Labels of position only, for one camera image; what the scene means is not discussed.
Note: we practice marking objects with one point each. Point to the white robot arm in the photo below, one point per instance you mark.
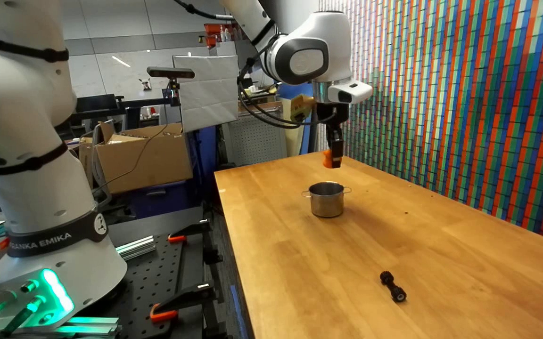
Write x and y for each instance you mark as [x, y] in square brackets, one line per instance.
[51, 218]

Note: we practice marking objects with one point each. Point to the orange handled clamp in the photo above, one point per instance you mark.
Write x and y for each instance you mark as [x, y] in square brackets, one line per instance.
[202, 226]
[168, 309]

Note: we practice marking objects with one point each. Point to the cardboard box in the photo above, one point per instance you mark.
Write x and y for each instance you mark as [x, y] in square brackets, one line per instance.
[134, 158]

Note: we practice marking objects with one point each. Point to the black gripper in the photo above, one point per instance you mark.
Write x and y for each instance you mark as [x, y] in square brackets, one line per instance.
[332, 113]

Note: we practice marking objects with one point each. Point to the black camera on stand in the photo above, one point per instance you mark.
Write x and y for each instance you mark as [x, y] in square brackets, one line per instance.
[173, 75]

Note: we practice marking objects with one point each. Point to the silver metal pot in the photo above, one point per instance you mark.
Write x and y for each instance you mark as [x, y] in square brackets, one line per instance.
[326, 199]

